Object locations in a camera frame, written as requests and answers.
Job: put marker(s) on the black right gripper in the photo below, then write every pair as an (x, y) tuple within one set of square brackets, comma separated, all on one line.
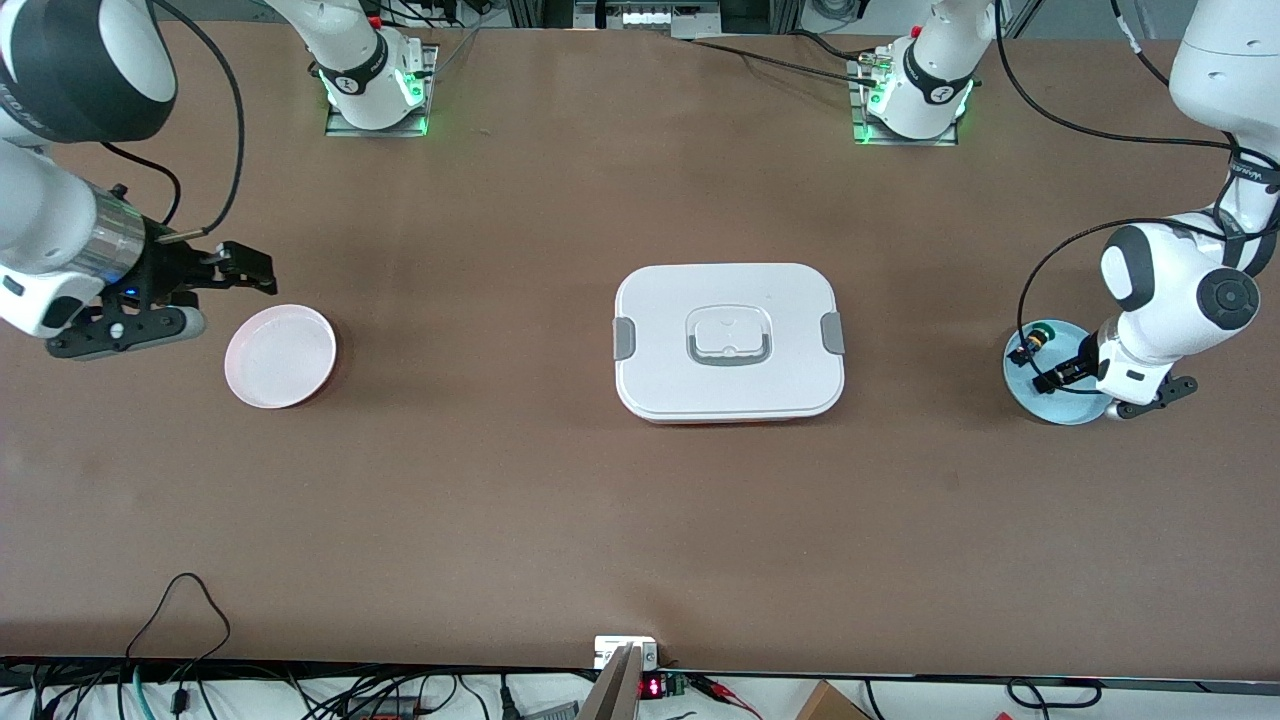
[(167, 270)]

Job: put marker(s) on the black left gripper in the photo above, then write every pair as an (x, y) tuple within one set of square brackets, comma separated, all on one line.
[(1072, 372)]

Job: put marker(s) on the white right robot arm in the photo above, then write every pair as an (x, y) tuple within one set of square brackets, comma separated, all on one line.
[(40, 220)]

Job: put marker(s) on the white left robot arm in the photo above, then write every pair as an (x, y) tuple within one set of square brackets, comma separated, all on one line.
[(1160, 300)]

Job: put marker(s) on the light blue round plate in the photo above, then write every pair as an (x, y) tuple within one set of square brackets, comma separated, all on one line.
[(1050, 405)]

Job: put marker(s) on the pink round plate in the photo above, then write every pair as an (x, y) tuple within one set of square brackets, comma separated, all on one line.
[(280, 355)]

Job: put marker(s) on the white lunch box grey clips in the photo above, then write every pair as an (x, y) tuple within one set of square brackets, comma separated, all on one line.
[(780, 380)]

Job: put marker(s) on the brown cardboard box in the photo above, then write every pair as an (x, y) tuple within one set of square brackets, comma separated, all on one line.
[(830, 705)]

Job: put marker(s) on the white power strip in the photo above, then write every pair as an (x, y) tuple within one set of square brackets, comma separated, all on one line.
[(650, 17)]

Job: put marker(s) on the red black clip leads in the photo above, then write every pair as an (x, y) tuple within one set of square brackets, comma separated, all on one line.
[(720, 688)]

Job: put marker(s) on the green circuit board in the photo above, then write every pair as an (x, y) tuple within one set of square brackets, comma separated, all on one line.
[(676, 686)]

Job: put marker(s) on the grey power adapter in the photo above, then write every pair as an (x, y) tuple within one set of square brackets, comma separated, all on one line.
[(550, 712)]

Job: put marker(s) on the red digit display module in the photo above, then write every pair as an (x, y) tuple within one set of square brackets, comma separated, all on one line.
[(651, 688)]

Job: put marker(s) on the green push button switch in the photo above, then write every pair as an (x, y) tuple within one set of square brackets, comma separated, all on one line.
[(1040, 332)]

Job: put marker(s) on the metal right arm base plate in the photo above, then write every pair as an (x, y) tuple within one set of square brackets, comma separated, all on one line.
[(426, 60)]

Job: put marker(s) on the white mounting bracket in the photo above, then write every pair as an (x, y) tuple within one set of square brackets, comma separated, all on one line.
[(610, 650)]

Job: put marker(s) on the grey aluminium camera bar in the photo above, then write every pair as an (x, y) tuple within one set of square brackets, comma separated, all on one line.
[(615, 695)]

